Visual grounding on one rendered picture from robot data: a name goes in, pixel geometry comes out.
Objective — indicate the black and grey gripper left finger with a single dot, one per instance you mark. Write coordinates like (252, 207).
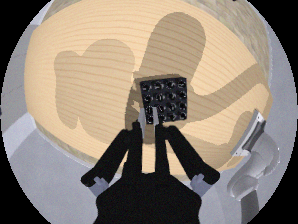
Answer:
(111, 159)

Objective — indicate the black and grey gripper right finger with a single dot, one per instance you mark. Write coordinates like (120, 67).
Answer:
(202, 175)

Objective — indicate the black knob box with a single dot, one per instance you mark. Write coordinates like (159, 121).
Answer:
(172, 101)

